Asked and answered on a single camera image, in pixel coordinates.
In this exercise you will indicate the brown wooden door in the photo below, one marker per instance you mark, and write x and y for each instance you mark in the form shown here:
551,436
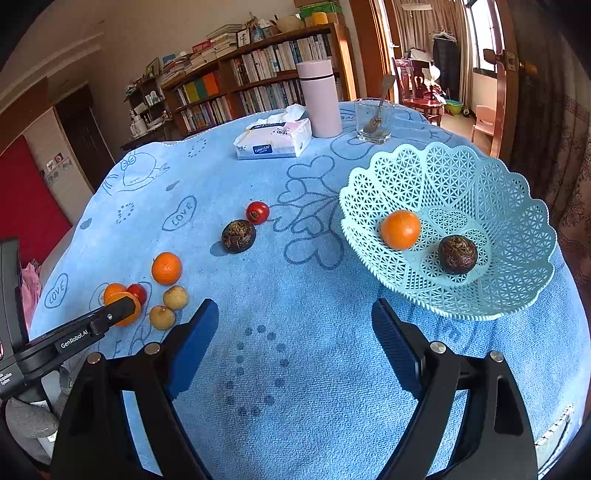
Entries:
503,92

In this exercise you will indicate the dark brown round fruit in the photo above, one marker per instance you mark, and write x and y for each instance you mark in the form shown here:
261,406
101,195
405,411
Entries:
238,236
457,254

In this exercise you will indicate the grey cloth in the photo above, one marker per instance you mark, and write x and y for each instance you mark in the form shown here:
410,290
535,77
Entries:
27,420

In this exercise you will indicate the white tissue pack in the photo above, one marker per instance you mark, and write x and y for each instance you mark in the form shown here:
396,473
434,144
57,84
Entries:
272,143

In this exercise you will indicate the large wooden bookshelf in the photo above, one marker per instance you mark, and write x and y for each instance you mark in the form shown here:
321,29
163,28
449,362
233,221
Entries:
223,78

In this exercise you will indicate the window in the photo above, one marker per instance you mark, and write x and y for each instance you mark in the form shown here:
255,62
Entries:
482,37

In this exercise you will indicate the dark hanging garment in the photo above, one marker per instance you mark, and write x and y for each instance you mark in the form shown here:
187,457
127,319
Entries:
445,60

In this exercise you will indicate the red wooden chair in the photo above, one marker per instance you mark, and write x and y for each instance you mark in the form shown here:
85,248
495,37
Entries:
415,90

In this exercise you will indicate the framed picture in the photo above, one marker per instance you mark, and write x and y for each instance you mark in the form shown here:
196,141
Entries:
243,37

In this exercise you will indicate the tan longan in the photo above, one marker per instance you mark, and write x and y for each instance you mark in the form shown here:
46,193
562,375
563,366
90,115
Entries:
175,297
162,317

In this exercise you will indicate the red board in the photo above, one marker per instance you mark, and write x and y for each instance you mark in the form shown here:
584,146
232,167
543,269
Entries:
27,203

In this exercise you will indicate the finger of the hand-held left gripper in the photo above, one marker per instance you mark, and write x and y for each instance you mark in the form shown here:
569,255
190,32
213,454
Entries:
117,311

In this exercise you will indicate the beige curtain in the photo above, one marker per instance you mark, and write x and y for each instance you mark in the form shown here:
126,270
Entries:
415,23

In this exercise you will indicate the orange mandarin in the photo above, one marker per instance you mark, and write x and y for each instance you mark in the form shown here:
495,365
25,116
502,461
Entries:
166,268
400,229
114,293

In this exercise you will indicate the green basin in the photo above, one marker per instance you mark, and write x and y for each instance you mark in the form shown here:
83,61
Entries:
455,107

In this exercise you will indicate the green box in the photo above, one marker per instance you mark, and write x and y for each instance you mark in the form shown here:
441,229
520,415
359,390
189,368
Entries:
321,7

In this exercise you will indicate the dark brown door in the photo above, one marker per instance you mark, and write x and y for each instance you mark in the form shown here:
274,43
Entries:
87,138

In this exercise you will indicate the small dark wooden shelf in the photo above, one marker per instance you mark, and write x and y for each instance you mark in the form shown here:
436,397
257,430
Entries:
138,99

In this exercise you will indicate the woven bowl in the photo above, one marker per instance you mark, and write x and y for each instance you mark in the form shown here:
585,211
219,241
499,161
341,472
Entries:
289,24

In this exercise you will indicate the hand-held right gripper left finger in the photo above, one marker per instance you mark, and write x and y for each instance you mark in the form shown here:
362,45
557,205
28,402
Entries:
194,341

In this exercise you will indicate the red tomato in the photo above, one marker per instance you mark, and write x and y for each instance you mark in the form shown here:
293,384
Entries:
257,212
138,293

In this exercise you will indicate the blue printed tablecloth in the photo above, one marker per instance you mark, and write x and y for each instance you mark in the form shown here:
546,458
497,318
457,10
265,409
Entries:
295,277

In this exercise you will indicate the metal spoon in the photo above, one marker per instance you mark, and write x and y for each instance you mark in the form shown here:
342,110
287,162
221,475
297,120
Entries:
388,83

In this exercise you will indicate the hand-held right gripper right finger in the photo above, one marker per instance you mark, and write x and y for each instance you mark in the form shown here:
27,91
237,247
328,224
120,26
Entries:
392,341

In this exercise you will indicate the light blue lattice plastic basket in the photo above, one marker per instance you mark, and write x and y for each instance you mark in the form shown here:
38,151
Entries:
461,184

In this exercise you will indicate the pink cloth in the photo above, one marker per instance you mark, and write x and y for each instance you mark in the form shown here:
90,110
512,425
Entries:
30,281

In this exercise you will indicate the patterned curtain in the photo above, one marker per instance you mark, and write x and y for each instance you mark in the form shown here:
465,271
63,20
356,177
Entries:
572,161

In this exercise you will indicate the pink thermos bottle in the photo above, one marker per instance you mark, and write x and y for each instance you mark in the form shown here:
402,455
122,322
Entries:
318,101

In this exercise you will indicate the small pink chair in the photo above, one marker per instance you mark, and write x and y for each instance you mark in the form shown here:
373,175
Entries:
482,124

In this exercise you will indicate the yellow container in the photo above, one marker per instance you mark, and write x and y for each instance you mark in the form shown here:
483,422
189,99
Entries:
319,18

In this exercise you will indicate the clear drinking glass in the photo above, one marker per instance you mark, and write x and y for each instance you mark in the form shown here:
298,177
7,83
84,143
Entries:
388,130

